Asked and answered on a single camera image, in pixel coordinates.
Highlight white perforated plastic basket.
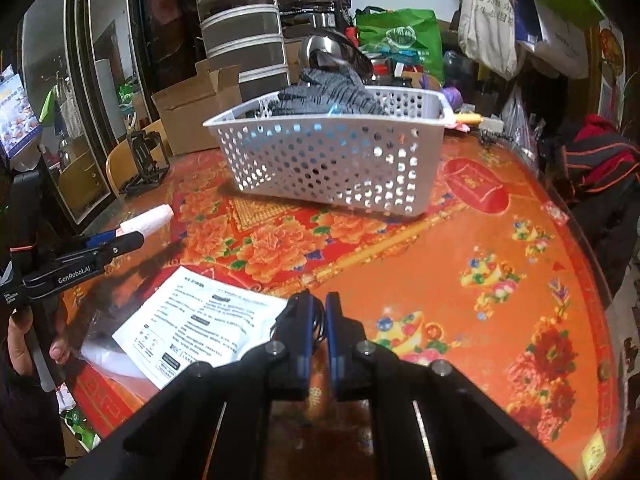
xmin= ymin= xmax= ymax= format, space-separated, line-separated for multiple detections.
xmin=202 ymin=85 xmax=456 ymax=218

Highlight dark mirrored wardrobe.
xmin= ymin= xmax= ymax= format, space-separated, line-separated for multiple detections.
xmin=20 ymin=0 xmax=206 ymax=236

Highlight steel kettle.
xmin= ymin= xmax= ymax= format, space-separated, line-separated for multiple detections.
xmin=298 ymin=32 xmax=375 ymax=81

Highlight yellow sticky note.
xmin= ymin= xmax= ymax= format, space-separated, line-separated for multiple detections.
xmin=582 ymin=432 xmax=608 ymax=478

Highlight person's left forearm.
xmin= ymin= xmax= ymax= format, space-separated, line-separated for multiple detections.
xmin=0 ymin=360 xmax=66 ymax=480

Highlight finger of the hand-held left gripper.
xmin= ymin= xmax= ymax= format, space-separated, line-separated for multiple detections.
xmin=82 ymin=230 xmax=121 ymax=250
xmin=65 ymin=231 xmax=146 ymax=267

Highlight person's left hand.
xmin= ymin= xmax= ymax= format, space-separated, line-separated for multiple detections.
xmin=6 ymin=305 xmax=71 ymax=376

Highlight beige canvas tote bag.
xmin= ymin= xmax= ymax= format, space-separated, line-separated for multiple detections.
xmin=457 ymin=0 xmax=518 ymax=81

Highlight dark grey knitted cloth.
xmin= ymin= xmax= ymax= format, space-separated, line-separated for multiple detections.
xmin=270 ymin=66 xmax=386 ymax=118

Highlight clear bag with printed paper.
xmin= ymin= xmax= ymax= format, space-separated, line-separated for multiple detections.
xmin=75 ymin=265 xmax=291 ymax=391

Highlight black cable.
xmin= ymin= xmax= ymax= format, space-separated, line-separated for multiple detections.
xmin=270 ymin=307 xmax=328 ymax=348

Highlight red wall decoration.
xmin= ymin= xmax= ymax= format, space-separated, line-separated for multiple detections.
xmin=597 ymin=27 xmax=626 ymax=78

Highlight black jacket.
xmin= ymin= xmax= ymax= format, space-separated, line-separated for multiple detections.
xmin=540 ymin=140 xmax=640 ymax=286

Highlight green shopping bag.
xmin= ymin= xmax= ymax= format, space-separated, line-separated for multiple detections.
xmin=355 ymin=7 xmax=445 ymax=86

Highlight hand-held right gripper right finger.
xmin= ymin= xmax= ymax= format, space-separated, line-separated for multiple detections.
xmin=325 ymin=291 xmax=576 ymax=480

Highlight open cardboard box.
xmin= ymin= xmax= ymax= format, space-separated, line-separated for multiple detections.
xmin=151 ymin=58 xmax=243 ymax=157

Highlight pink towel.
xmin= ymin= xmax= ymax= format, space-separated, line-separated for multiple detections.
xmin=116 ymin=204 xmax=175 ymax=236

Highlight grey stacked storage containers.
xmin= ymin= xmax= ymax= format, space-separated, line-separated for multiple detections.
xmin=192 ymin=0 xmax=291 ymax=106

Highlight wooden chair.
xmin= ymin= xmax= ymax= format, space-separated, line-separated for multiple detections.
xmin=105 ymin=119 xmax=171 ymax=196

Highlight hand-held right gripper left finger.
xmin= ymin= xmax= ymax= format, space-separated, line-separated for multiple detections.
xmin=65 ymin=290 xmax=317 ymax=480

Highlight small cardboard box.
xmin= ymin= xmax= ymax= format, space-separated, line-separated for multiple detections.
xmin=282 ymin=40 xmax=306 ymax=86

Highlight black phone stand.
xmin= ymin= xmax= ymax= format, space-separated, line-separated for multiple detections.
xmin=125 ymin=130 xmax=171 ymax=196

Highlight white and blue hanging bag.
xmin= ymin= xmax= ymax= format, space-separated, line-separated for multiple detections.
xmin=515 ymin=0 xmax=591 ymax=80

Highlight hanging snack bag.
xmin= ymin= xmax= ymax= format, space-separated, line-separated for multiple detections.
xmin=0 ymin=65 xmax=43 ymax=158

